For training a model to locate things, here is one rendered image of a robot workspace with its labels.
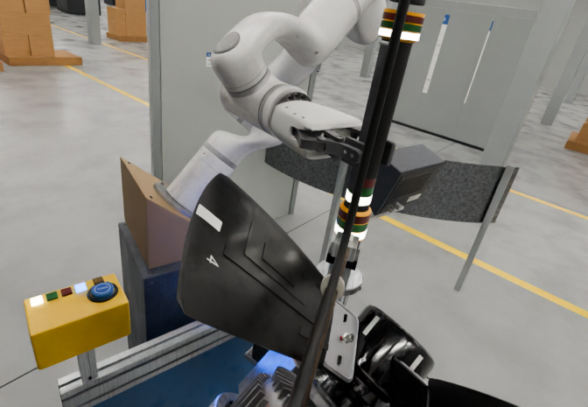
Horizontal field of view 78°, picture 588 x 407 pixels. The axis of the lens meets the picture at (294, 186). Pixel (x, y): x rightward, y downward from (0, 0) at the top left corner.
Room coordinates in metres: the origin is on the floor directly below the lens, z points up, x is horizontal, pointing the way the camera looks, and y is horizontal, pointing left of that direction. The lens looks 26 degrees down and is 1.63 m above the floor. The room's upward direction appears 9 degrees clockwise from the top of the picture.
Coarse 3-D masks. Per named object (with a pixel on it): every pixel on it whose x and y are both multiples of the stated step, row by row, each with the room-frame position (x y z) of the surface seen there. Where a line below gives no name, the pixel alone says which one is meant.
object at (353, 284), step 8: (336, 240) 0.39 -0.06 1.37; (336, 248) 0.39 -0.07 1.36; (352, 248) 0.38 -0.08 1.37; (328, 256) 0.39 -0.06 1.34; (352, 256) 0.38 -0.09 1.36; (320, 264) 0.45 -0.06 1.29; (328, 264) 0.45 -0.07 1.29; (352, 264) 0.38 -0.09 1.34; (320, 272) 0.43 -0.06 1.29; (328, 272) 0.40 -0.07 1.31; (344, 272) 0.40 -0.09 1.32; (352, 272) 0.44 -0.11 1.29; (344, 280) 0.40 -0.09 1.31; (352, 280) 0.42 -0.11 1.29; (360, 280) 0.43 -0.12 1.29; (352, 288) 0.41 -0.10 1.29; (360, 288) 0.42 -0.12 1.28
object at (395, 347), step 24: (360, 312) 0.42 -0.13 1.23; (384, 312) 0.39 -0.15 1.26; (360, 336) 0.37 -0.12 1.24; (384, 336) 0.36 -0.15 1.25; (408, 336) 0.36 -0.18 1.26; (360, 360) 0.34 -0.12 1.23; (384, 360) 0.34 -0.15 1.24; (408, 360) 0.34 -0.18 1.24; (432, 360) 0.35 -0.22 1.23; (336, 384) 0.31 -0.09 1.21; (360, 384) 0.33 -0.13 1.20; (384, 384) 0.32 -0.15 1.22
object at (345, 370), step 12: (336, 300) 0.38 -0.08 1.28; (336, 312) 0.37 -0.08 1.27; (348, 312) 0.38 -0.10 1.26; (336, 324) 0.36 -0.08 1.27; (348, 324) 0.37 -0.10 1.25; (336, 336) 0.34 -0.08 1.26; (336, 348) 0.33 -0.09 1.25; (348, 348) 0.34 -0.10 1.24; (336, 360) 0.32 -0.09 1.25; (348, 360) 0.33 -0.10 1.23; (336, 372) 0.31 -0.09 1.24; (348, 372) 0.32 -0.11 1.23
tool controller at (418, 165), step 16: (416, 144) 1.26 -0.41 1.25; (400, 160) 1.10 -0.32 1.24; (416, 160) 1.14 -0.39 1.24; (432, 160) 1.18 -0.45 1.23; (384, 176) 1.07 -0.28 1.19; (400, 176) 1.04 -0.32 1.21; (416, 176) 1.11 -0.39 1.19; (432, 176) 1.19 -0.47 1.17; (384, 192) 1.06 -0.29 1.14; (400, 192) 1.08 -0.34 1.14; (416, 192) 1.18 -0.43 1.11; (384, 208) 1.08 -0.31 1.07; (400, 208) 1.11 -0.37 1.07
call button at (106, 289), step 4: (96, 284) 0.54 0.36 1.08; (100, 284) 0.54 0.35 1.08; (104, 284) 0.54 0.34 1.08; (108, 284) 0.55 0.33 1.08; (112, 284) 0.55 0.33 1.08; (92, 288) 0.53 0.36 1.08; (96, 288) 0.53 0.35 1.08; (100, 288) 0.53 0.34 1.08; (104, 288) 0.53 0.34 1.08; (108, 288) 0.54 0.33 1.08; (112, 288) 0.54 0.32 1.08; (92, 292) 0.52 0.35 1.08; (96, 292) 0.52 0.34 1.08; (100, 292) 0.52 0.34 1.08; (104, 292) 0.52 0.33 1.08; (108, 292) 0.53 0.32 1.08; (112, 292) 0.53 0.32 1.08; (92, 296) 0.52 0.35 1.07; (96, 296) 0.51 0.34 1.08; (100, 296) 0.52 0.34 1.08; (104, 296) 0.52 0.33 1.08; (108, 296) 0.52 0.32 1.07
